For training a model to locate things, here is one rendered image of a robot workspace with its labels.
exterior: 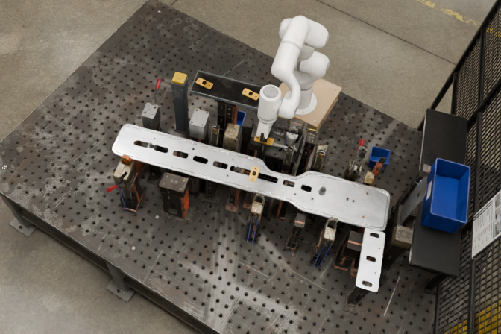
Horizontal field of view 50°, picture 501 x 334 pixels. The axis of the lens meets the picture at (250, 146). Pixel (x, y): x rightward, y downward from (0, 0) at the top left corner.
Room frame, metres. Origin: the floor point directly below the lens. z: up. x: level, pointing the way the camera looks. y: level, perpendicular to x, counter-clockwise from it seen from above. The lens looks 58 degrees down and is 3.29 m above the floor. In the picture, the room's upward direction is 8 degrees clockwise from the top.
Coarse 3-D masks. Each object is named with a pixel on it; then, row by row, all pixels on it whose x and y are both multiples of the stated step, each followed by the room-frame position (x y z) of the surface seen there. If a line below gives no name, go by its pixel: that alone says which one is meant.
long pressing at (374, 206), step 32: (128, 128) 1.42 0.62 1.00; (160, 160) 1.26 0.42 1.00; (192, 160) 1.29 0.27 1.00; (224, 160) 1.31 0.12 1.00; (256, 160) 1.34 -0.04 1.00; (288, 192) 1.18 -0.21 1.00; (352, 192) 1.23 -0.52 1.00; (384, 192) 1.26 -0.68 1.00; (352, 224) 1.07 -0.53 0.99; (384, 224) 1.09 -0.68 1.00
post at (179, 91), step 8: (176, 88) 1.63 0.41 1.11; (184, 88) 1.63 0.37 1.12; (176, 96) 1.63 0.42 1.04; (184, 96) 1.62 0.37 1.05; (176, 104) 1.63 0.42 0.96; (184, 104) 1.63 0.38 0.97; (176, 112) 1.63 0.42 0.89; (184, 112) 1.63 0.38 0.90; (176, 120) 1.63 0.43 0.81; (184, 120) 1.63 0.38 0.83; (176, 128) 1.63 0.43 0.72; (184, 128) 1.63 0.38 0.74
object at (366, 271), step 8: (368, 232) 1.04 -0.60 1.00; (376, 232) 1.05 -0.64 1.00; (368, 240) 1.00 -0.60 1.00; (376, 240) 1.00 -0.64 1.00; (384, 240) 1.01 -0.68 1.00; (368, 248) 0.96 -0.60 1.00; (376, 248) 0.96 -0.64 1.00; (360, 256) 0.91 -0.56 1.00; (376, 256) 0.92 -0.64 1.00; (360, 264) 0.88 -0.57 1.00; (368, 264) 0.88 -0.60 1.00; (376, 264) 0.89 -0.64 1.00; (360, 272) 0.84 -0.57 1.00; (368, 272) 0.85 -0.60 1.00; (376, 272) 0.85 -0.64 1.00; (360, 280) 0.80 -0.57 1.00; (368, 280) 0.81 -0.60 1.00; (376, 280) 0.81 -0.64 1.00; (368, 288) 0.77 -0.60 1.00; (376, 288) 0.78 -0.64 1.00
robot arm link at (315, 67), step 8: (312, 56) 1.86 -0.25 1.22; (320, 56) 1.87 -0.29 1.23; (304, 64) 1.83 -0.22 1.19; (312, 64) 1.83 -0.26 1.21; (320, 64) 1.83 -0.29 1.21; (328, 64) 1.85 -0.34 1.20; (296, 72) 1.89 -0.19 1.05; (304, 72) 1.83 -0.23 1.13; (312, 72) 1.81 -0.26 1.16; (320, 72) 1.81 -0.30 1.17; (304, 80) 1.83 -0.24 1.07; (312, 80) 1.81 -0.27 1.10; (304, 88) 1.82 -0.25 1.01
